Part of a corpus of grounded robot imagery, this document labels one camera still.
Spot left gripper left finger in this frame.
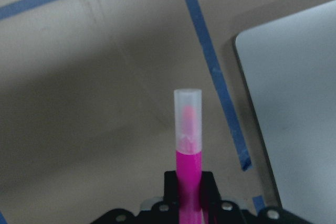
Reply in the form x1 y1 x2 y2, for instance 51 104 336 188
163 170 180 223

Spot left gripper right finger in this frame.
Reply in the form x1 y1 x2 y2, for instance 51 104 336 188
200 172 222 224

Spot pink marker pen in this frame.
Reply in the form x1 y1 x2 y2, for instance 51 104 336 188
174 89 202 223

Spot silver closed laptop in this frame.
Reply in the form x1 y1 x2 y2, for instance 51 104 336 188
235 1 335 223

